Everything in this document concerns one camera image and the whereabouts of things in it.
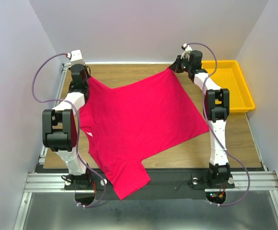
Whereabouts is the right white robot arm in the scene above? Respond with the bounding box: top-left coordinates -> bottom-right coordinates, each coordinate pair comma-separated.
169,47 -> 231,187

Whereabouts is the aluminium frame rail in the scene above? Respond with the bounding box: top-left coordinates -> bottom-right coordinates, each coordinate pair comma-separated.
14,63 -> 69,230

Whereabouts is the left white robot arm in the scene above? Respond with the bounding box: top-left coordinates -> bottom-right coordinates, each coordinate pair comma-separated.
42,64 -> 92,190

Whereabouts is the red t shirt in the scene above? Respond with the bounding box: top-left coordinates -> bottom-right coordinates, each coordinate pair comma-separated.
80,69 -> 209,199

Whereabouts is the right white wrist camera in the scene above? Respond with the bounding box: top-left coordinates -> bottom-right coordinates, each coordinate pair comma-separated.
181,43 -> 192,59

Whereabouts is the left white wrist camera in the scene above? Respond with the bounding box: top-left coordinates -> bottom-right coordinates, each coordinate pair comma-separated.
66,50 -> 85,66

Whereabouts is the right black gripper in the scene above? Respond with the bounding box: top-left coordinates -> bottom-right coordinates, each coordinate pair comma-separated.
169,54 -> 192,73

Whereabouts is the yellow plastic bin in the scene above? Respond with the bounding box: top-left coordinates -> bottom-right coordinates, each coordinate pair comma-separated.
211,60 -> 255,113

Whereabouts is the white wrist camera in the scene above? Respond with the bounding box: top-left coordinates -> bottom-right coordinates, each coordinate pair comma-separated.
181,43 -> 192,59
66,50 -> 85,66

